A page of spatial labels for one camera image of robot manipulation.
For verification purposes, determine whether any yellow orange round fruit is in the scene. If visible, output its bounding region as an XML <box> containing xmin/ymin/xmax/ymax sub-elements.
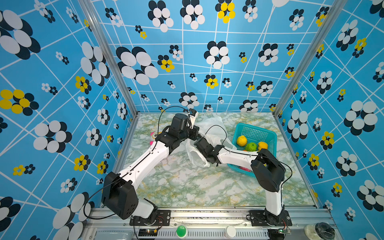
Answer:
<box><xmin>258</xmin><ymin>142</ymin><xmax>269</xmax><ymax>151</ymax></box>

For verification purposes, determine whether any small circuit board left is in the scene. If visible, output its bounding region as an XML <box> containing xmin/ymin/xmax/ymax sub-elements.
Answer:
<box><xmin>138</xmin><ymin>229</ymin><xmax>158</xmax><ymax>237</ymax></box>

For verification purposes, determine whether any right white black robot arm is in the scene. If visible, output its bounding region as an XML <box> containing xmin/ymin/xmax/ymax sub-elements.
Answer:
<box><xmin>194</xmin><ymin>138</ymin><xmax>286</xmax><ymax>218</ymax></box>

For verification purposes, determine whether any small circuit board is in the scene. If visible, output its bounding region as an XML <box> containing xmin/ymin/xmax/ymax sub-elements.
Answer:
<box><xmin>138</xmin><ymin>229</ymin><xmax>158</xmax><ymax>237</ymax></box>
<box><xmin>268</xmin><ymin>229</ymin><xmax>291</xmax><ymax>240</ymax></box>

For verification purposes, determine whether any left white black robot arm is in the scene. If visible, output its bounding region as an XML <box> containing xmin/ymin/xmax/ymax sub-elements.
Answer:
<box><xmin>102</xmin><ymin>110</ymin><xmax>199</xmax><ymax>223</ymax></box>

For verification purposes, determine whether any small circuit board right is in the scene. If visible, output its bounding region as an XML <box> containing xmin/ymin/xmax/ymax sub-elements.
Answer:
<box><xmin>268</xmin><ymin>229</ymin><xmax>291</xmax><ymax>240</ymax></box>

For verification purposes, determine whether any pink panda plush toy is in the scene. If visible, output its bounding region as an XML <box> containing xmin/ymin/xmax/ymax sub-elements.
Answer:
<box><xmin>150</xmin><ymin>132</ymin><xmax>158</xmax><ymax>145</ymax></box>

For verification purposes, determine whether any green push button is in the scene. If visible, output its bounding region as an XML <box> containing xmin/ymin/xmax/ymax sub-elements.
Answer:
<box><xmin>176</xmin><ymin>226</ymin><xmax>188</xmax><ymax>239</ymax></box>

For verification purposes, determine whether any teal plastic basket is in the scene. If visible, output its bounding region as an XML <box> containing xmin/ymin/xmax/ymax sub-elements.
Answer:
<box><xmin>227</xmin><ymin>122</ymin><xmax>278</xmax><ymax>178</ymax></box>

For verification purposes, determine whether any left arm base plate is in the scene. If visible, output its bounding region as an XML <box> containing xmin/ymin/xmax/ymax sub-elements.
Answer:
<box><xmin>130</xmin><ymin>210</ymin><xmax>171</xmax><ymax>227</ymax></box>

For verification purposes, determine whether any pink red fruit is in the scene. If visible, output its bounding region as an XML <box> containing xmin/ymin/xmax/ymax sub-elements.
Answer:
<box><xmin>240</xmin><ymin>167</ymin><xmax>252</xmax><ymax>172</ymax></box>

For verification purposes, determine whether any tape roll in cup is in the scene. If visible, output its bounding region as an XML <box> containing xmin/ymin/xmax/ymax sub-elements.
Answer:
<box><xmin>304</xmin><ymin>222</ymin><xmax>336</xmax><ymax>240</ymax></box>

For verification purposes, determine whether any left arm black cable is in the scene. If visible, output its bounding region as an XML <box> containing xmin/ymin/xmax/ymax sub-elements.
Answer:
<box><xmin>82</xmin><ymin>105</ymin><xmax>193</xmax><ymax>220</ymax></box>

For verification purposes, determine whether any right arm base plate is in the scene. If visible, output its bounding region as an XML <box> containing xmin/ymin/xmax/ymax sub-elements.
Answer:
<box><xmin>246</xmin><ymin>210</ymin><xmax>293</xmax><ymax>228</ymax></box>

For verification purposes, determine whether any yellow lemon fruit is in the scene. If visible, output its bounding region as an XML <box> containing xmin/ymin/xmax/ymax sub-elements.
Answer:
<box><xmin>236</xmin><ymin>135</ymin><xmax>248</xmax><ymax>147</ymax></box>

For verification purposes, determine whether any white translucent plastic bag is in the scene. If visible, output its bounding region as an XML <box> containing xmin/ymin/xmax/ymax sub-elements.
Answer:
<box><xmin>185</xmin><ymin>115</ymin><xmax>237</xmax><ymax>168</ymax></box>

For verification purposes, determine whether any green fruit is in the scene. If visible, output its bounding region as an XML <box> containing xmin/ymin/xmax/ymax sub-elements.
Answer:
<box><xmin>245</xmin><ymin>142</ymin><xmax>258</xmax><ymax>152</ymax></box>

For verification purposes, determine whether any white round button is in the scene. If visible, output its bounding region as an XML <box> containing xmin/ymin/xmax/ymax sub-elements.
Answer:
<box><xmin>224</xmin><ymin>226</ymin><xmax>237</xmax><ymax>239</ymax></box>

